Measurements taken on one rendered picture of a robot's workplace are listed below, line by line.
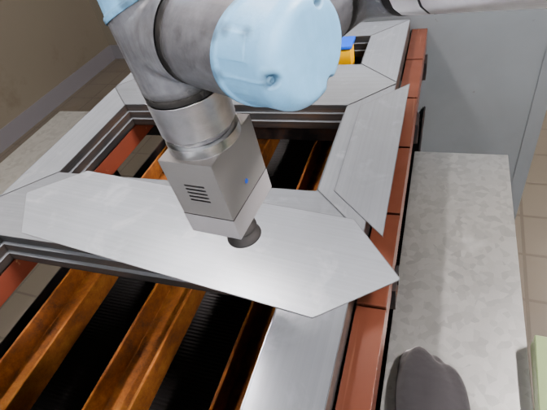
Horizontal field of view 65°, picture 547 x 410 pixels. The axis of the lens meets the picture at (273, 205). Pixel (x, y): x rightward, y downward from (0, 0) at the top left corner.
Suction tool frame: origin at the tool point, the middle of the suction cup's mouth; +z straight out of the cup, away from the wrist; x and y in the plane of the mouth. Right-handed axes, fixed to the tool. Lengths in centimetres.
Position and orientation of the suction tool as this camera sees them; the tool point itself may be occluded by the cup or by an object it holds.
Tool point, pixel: (244, 234)
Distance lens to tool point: 53.2
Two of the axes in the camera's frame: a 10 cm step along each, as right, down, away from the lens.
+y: -3.9, 7.1, -5.9
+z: 2.1, 7.0, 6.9
